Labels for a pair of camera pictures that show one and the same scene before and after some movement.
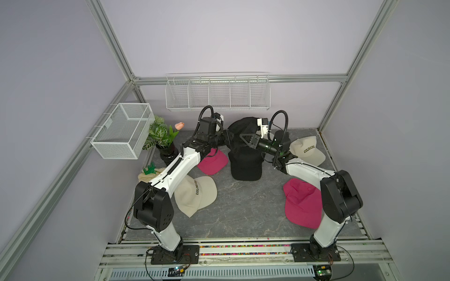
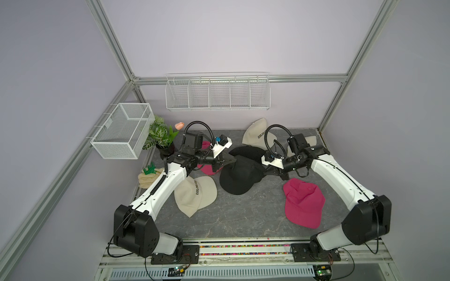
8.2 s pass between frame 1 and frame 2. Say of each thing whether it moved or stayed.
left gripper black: moved
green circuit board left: stayed
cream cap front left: stayed
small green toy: stayed
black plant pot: stayed
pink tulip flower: stayed
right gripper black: moved
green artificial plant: stayed
